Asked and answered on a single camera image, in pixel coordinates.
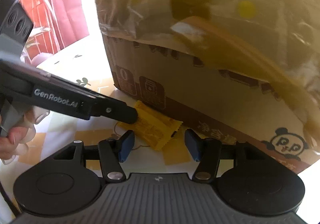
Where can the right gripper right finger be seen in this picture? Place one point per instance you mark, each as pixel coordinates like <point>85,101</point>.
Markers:
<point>206,152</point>

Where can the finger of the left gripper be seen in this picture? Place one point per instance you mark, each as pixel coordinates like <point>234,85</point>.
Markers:
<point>117,110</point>

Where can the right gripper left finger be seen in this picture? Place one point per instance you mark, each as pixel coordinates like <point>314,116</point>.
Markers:
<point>113,152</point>

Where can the small yellow snack packet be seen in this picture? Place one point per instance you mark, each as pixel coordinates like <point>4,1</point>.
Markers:
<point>153,127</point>

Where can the brown cardboard box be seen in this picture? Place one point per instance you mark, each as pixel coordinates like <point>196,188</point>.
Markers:
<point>230,69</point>

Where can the left human hand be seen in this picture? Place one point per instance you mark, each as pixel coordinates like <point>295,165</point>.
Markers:
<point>15,142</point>

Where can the orange checkered tablecloth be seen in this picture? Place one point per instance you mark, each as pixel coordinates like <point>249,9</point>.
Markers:
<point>83,55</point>

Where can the red floral curtain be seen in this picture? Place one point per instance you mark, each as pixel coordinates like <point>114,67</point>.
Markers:
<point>57,24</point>

